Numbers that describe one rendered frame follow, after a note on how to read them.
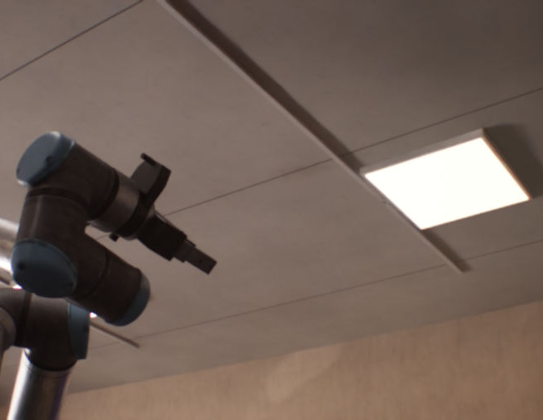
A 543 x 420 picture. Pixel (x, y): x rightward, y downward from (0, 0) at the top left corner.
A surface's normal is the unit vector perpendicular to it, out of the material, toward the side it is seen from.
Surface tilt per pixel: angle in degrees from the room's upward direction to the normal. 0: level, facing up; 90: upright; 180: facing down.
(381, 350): 90
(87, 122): 180
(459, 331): 90
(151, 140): 180
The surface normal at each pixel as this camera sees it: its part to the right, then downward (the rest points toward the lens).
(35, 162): -0.58, -0.52
